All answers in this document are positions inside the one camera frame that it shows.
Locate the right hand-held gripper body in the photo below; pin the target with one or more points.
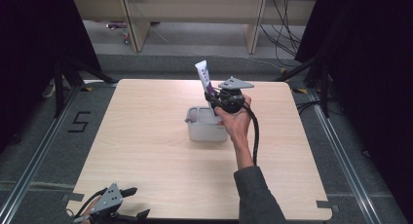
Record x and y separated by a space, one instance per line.
232 100

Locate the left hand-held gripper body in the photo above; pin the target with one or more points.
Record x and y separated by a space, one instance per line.
107 199

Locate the purple and white toothpaste tube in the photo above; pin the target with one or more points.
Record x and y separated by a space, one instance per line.
204 74

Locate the grey toothbrush holder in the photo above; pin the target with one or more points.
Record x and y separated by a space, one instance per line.
204 131

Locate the person's left hand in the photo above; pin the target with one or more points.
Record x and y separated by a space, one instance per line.
89 212

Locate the person's right hand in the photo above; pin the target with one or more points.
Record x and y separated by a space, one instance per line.
238 123

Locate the grey tape piece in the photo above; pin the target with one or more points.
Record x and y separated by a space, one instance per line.
328 206
73 197

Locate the yellow tape mark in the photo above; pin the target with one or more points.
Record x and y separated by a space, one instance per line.
88 89
300 91

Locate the light wooden desk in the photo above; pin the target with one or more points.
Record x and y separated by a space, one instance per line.
195 9

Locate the black metal stand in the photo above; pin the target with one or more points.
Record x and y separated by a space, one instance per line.
59 87
324 87

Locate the small bottle on floor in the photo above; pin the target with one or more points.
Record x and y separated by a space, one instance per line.
126 37

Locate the pink object on floor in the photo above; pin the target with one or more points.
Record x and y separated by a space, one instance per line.
116 24

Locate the black curtain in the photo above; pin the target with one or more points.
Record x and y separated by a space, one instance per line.
32 55
373 55

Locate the aluminium floor rail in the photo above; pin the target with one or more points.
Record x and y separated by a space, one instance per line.
344 159
35 159

